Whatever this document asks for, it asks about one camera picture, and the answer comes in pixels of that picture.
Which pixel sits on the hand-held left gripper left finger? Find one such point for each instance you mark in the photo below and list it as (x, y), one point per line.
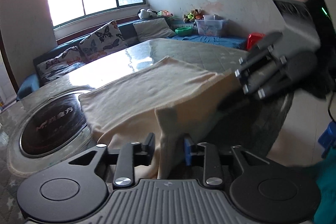
(150, 146)

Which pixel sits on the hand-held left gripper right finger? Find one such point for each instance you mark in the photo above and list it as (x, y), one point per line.
(187, 151)

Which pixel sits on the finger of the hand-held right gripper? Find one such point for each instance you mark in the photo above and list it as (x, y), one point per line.
(262, 53)
(267, 82)

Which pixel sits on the cream knit garment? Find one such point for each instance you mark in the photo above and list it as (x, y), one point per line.
(144, 92)

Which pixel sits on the red plastic stool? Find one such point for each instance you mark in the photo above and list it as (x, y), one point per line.
(256, 40)

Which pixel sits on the blue patterned sofa cover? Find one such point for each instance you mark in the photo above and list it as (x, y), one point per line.
(210, 41)

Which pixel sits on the clear plastic storage box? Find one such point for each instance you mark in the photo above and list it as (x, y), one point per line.
(210, 27)

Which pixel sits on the brown teddy bear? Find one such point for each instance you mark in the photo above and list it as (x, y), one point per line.
(196, 13)

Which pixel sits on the green plastic basin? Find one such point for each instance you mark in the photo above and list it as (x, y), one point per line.
(184, 31)

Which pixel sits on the blue plastic object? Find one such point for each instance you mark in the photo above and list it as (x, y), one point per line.
(328, 137)

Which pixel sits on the round black induction cooktop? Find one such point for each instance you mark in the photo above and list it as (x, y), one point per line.
(52, 121)

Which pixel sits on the pink green plush toy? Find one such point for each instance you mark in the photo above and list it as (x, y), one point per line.
(165, 13)

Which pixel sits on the plain grey pillow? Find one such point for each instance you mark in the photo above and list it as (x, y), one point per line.
(153, 29)

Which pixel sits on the large butterfly print pillow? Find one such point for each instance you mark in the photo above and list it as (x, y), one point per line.
(102, 40)

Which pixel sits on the blue corner sofa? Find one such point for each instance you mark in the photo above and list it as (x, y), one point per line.
(126, 29)

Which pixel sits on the person's teal clothing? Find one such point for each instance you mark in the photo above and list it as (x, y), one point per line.
(326, 187)

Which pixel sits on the panda plush toy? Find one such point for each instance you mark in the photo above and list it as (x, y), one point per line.
(145, 14)

